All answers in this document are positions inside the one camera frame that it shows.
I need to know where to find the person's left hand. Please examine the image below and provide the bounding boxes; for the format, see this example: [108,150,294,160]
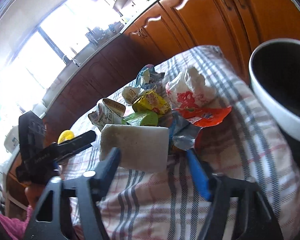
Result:
[25,183,45,209]

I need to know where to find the plaid tablecloth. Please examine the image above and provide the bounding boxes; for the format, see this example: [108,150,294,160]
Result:
[57,45,300,240]

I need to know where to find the yellow snack wrapper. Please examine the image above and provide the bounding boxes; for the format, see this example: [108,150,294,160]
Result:
[132,90,170,116]

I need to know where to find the white red plastic bag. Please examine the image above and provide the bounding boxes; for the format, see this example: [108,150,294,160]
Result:
[165,66,216,109]

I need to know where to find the white sponge block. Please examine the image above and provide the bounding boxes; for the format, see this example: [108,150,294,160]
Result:
[99,124,169,173]

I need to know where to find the blue white crumpled wrapper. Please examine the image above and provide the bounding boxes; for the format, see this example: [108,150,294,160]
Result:
[134,64,165,90]

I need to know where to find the white rimmed trash bin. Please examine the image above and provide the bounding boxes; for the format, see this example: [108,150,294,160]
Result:
[248,38,300,168]

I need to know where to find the wooden lower cabinets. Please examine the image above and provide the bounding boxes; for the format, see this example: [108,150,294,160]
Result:
[5,0,300,210]

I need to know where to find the utensil rack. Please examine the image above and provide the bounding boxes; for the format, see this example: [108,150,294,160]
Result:
[85,22,125,47]

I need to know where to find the kitchen faucet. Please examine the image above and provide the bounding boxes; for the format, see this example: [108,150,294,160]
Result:
[62,47,81,68]

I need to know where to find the pink sleeve forearm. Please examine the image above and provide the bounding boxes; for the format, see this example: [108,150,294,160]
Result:
[0,205,33,240]

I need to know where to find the green snack pouch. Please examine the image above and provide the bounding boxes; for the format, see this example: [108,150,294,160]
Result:
[122,110,158,126]

